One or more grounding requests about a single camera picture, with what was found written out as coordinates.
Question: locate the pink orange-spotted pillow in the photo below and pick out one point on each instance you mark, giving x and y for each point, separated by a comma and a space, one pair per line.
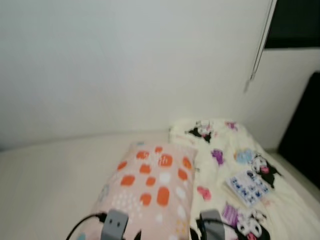
150, 185

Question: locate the dark window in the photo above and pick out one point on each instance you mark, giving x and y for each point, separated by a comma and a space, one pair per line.
295, 22

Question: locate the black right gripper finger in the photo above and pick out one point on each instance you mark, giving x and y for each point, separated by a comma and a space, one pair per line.
195, 235

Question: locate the white blue patterned booklet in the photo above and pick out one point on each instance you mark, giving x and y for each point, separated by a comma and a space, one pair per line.
248, 188

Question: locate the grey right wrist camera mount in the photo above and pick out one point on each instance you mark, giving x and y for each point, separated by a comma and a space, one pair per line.
214, 227

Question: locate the cream bed mattress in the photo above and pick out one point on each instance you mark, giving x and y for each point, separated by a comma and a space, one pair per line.
50, 185

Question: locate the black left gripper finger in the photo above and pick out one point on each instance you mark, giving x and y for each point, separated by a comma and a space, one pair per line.
137, 236

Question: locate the black dresser cabinet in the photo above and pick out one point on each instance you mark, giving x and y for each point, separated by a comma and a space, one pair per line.
305, 130

